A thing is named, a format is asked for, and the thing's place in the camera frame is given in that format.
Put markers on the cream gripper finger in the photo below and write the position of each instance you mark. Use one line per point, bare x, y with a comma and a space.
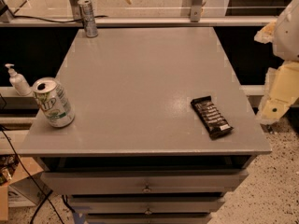
266, 34
281, 91

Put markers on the black rxbar chocolate wrapper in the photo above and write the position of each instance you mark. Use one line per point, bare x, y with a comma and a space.
214, 122

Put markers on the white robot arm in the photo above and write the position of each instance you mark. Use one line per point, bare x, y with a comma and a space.
286, 35

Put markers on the green white 7up can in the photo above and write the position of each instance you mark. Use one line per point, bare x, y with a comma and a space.
52, 100

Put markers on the grey top drawer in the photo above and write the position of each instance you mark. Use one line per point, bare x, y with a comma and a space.
145, 182

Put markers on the grey drawer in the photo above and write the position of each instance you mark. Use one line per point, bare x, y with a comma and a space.
147, 204
145, 182
149, 219

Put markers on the grey middle drawer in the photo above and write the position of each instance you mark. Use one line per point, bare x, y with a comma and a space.
147, 204

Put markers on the grey bottom drawer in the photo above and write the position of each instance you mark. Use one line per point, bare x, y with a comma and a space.
149, 219

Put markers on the white pump soap bottle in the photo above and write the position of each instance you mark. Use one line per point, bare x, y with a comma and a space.
18, 81

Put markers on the cardboard box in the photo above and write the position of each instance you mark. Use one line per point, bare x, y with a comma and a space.
21, 191

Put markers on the grey metal bracket post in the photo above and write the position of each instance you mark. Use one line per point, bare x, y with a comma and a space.
196, 9

